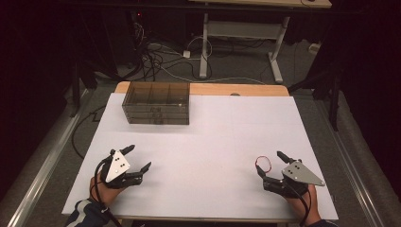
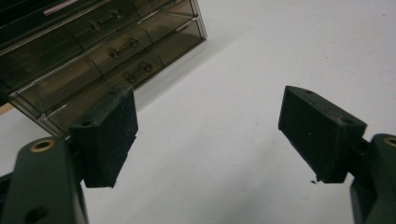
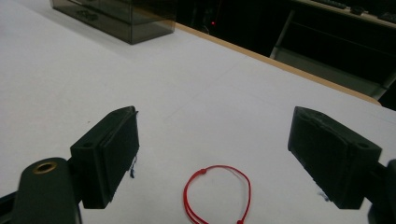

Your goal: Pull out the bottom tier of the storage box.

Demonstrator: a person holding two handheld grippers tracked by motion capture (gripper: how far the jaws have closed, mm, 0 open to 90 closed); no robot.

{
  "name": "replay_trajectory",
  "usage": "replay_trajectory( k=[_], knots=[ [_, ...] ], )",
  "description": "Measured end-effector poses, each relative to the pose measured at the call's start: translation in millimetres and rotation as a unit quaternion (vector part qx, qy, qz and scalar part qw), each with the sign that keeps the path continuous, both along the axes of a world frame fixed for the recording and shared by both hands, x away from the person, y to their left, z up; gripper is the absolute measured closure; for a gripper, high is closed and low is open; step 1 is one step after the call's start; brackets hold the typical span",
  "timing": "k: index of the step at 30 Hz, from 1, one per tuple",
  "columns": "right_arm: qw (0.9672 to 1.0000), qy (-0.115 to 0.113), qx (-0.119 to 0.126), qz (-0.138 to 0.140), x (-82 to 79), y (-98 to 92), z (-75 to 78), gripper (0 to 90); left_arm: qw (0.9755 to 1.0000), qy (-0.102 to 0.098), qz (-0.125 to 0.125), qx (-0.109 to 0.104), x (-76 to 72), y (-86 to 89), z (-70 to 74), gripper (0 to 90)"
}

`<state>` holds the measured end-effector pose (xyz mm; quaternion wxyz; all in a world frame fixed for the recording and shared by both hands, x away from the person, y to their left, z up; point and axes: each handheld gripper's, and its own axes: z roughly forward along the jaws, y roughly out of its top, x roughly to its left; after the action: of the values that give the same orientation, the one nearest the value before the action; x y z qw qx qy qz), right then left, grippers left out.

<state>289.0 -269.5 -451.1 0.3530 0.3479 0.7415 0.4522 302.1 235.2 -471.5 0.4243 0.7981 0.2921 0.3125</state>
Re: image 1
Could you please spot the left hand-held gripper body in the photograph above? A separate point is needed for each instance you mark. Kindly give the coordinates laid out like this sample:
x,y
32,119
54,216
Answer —
x,y
117,167

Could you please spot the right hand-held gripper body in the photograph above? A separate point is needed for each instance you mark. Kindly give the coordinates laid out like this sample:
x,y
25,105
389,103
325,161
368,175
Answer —
x,y
299,173

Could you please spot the smoky clear drawer cabinet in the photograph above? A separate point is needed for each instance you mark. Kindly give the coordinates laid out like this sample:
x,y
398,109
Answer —
x,y
157,93

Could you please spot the person's left hand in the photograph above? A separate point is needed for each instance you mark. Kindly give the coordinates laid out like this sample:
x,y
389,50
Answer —
x,y
105,194

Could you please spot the person's right hand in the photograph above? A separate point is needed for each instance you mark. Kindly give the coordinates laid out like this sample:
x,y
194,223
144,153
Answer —
x,y
310,208

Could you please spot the white table cover board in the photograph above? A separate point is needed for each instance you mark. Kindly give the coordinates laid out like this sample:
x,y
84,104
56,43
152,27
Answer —
x,y
220,151

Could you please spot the black metal stand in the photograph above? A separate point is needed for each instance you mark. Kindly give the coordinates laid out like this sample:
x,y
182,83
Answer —
x,y
334,107
75,94

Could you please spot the wooden table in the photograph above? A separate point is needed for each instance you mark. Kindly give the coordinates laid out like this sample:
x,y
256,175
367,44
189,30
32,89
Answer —
x,y
252,90

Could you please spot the white power adapter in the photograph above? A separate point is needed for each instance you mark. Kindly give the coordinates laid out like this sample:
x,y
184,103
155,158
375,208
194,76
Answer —
x,y
187,54

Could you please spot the small white box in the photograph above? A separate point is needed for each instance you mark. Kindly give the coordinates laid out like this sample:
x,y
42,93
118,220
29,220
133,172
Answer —
x,y
314,47

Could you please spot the metal floor rail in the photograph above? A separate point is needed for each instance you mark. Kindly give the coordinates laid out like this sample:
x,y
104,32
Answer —
x,y
353,176
47,164

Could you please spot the white desk frame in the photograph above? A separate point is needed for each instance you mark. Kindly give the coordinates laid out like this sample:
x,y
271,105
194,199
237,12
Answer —
x,y
242,30

